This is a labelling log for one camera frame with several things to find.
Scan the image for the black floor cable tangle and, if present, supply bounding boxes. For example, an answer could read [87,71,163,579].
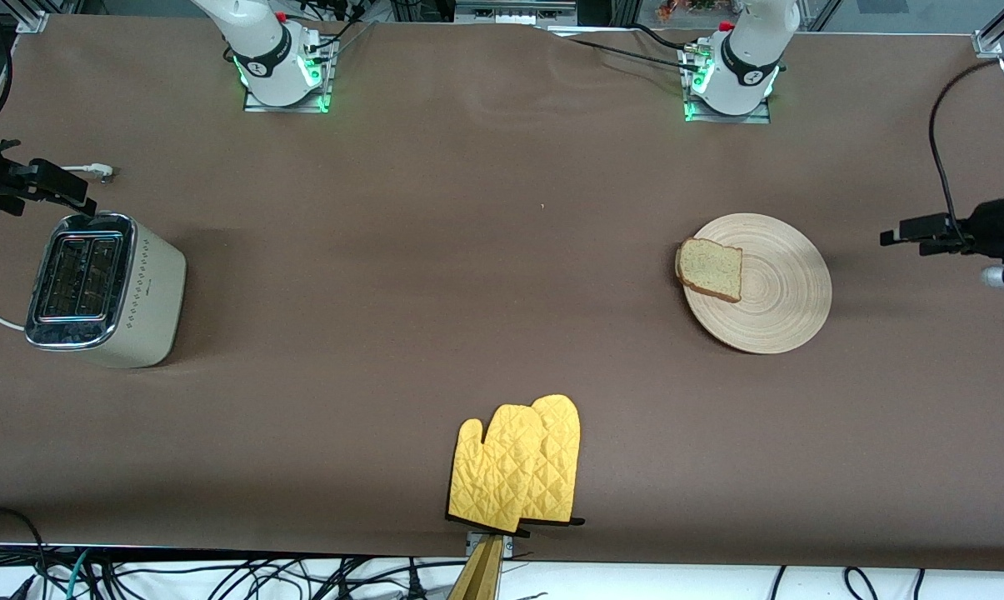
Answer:
[0,504,469,600]

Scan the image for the small metal bracket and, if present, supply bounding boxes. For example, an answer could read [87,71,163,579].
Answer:
[466,530,515,558]

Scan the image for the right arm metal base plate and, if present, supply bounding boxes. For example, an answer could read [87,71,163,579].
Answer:
[243,37,333,113]

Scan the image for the black base power cable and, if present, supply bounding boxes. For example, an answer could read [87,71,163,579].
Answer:
[543,25,702,74]

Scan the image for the wooden stick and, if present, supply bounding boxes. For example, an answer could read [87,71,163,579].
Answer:
[447,536,504,600]

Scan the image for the grey metal box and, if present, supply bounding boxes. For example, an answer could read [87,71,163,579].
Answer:
[454,0,577,24]

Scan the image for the brown bread slice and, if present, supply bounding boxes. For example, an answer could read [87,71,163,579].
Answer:
[675,237,744,303]

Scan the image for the aluminium frame profile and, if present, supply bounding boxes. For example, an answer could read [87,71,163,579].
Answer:
[14,0,82,34]

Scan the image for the orange objects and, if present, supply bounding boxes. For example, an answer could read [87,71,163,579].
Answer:
[656,0,723,23]

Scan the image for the yellow quilted oven mitt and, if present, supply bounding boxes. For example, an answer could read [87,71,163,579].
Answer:
[518,394,586,528]
[447,404,546,534]

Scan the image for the black cable bundle at base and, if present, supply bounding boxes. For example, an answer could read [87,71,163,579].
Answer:
[272,0,369,51]

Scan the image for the white toaster power cord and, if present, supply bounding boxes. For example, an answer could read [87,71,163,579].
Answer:
[0,163,121,332]

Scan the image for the round wooden plate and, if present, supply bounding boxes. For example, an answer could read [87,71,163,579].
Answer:
[682,213,833,355]

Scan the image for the brown table cover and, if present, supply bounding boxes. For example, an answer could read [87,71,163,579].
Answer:
[0,12,1004,576]

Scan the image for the teal cable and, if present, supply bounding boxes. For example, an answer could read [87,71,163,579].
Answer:
[67,548,94,600]

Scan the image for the aluminium corner profile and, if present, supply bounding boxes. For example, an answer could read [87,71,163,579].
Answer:
[972,0,1004,58]

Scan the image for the beige chrome toaster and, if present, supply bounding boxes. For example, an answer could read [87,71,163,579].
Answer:
[24,212,187,369]

